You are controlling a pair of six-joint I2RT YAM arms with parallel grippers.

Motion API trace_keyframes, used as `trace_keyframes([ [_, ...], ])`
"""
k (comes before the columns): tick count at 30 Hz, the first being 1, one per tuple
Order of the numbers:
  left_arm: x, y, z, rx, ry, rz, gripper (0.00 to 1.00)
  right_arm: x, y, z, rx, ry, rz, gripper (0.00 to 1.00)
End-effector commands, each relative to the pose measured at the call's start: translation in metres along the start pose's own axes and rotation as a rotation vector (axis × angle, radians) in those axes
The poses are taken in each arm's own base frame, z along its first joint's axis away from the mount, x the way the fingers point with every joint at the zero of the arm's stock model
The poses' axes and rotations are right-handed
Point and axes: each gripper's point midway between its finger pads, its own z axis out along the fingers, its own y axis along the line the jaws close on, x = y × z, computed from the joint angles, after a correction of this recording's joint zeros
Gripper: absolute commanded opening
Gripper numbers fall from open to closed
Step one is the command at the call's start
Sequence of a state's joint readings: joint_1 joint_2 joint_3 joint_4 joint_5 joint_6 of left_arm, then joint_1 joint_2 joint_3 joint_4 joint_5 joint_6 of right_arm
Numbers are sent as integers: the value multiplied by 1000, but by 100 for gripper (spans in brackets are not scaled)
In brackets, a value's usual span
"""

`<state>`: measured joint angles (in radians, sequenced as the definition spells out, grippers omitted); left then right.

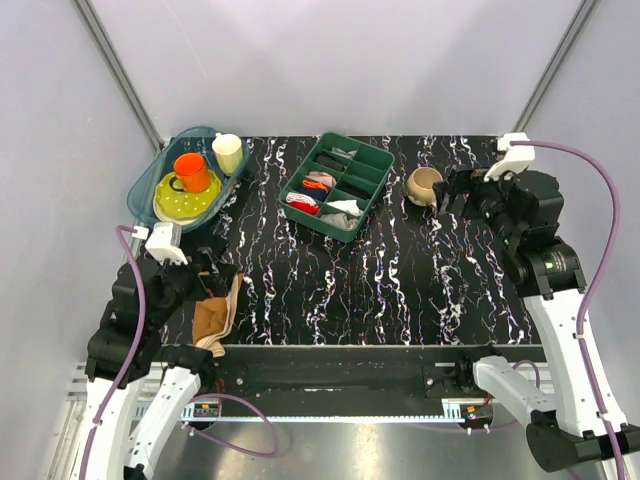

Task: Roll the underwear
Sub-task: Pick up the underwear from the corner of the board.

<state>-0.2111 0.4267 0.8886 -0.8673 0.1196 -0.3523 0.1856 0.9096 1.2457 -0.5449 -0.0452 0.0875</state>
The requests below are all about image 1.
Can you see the right aluminium frame post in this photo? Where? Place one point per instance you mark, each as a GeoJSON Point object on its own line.
{"type": "Point", "coordinates": [578, 23]}

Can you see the grey folded cloth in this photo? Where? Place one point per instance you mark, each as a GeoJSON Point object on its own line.
{"type": "Point", "coordinates": [343, 153]}

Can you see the beige ceramic mug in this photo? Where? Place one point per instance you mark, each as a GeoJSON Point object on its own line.
{"type": "Point", "coordinates": [420, 186]}

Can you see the teal transparent plastic bin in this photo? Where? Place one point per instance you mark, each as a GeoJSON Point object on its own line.
{"type": "Point", "coordinates": [192, 140]}

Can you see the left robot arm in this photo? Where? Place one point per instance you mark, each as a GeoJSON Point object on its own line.
{"type": "Point", "coordinates": [137, 388]}

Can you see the left aluminium frame post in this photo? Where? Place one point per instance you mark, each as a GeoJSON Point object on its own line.
{"type": "Point", "coordinates": [107, 51]}

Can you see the pink grey rolled cloth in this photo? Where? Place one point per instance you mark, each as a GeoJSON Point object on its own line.
{"type": "Point", "coordinates": [322, 177]}

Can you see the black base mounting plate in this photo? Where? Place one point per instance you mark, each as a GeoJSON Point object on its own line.
{"type": "Point", "coordinates": [404, 382]}

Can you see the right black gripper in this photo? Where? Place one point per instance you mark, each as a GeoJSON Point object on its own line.
{"type": "Point", "coordinates": [462, 180]}

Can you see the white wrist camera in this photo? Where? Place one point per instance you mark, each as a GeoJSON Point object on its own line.
{"type": "Point", "coordinates": [163, 244]}
{"type": "Point", "coordinates": [515, 155]}

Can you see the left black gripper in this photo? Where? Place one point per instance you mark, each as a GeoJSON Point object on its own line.
{"type": "Point", "coordinates": [214, 282]}

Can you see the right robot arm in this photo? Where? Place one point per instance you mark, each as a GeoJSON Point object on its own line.
{"type": "Point", "coordinates": [580, 421]}

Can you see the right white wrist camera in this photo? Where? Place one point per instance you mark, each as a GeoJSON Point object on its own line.
{"type": "Point", "coordinates": [515, 155]}

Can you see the yellow-green dotted plate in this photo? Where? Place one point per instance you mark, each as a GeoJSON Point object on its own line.
{"type": "Point", "coordinates": [170, 203]}

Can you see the brown underwear beige waistband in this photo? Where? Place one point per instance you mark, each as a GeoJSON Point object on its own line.
{"type": "Point", "coordinates": [214, 319]}

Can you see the orange mug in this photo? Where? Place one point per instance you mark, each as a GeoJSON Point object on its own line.
{"type": "Point", "coordinates": [191, 174]}

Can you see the orange navy rolled cloth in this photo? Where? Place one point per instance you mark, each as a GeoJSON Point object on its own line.
{"type": "Point", "coordinates": [314, 185]}

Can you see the green compartment organizer tray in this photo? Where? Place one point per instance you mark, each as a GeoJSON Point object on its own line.
{"type": "Point", "coordinates": [363, 180]}

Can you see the black rolled cloth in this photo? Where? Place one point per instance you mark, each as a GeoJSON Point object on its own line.
{"type": "Point", "coordinates": [331, 162]}

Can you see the red white rolled cloth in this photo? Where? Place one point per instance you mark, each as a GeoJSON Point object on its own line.
{"type": "Point", "coordinates": [302, 202]}

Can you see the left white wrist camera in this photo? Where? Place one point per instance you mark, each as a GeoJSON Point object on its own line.
{"type": "Point", "coordinates": [163, 244]}

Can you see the aluminium frame post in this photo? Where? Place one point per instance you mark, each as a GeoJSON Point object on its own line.
{"type": "Point", "coordinates": [107, 51]}
{"type": "Point", "coordinates": [578, 23]}

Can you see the cream yellow cup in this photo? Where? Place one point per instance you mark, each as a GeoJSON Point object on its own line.
{"type": "Point", "coordinates": [228, 151]}

